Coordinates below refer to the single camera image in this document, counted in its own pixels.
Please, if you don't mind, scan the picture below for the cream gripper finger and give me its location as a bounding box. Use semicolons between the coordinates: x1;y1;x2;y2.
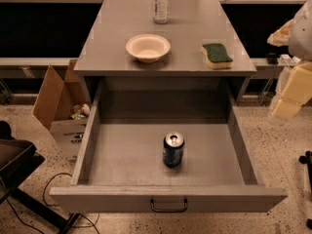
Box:
271;97;301;120

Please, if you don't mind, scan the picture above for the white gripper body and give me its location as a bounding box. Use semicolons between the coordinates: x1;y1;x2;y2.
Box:
281;62;312;105

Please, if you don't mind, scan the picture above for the blue pepsi can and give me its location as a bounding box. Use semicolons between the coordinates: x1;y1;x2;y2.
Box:
163;132;185;168

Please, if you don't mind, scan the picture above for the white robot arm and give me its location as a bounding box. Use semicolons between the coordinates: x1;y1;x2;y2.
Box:
267;0;312;125

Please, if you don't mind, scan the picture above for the grey cabinet counter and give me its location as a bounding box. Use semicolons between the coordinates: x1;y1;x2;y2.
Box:
74;0;255;99

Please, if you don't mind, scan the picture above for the grey open drawer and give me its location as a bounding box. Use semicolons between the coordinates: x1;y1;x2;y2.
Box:
50;79;287;213

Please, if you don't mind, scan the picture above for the white power strip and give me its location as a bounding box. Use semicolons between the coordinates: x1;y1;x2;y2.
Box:
280;54;300;66

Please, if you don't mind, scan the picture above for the black power adapter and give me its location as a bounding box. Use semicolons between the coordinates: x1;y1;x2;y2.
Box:
266;53;278;64

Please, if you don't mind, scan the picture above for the green yellow sponge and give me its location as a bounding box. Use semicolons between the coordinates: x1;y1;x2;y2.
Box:
201;43;233;70

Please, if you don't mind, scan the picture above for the white paper bowl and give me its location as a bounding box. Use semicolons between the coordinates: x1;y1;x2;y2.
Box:
126;34;171;63

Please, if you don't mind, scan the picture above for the white plastic bottle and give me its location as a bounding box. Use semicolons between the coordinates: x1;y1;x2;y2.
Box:
153;0;169;24

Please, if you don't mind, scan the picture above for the crumpled trash in box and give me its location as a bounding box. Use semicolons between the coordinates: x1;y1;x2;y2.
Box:
70;103;90;120

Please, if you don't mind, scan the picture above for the brown cardboard box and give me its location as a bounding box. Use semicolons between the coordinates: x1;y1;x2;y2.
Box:
33;59;88;160

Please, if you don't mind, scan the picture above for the black office chair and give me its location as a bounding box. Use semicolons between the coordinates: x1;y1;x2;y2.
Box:
0;121;79;234

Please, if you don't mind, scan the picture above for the black drawer handle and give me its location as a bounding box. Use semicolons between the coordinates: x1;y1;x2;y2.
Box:
149;199;188;214

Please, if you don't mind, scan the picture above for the black floor cable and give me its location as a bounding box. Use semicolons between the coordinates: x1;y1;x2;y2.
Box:
0;172;101;234

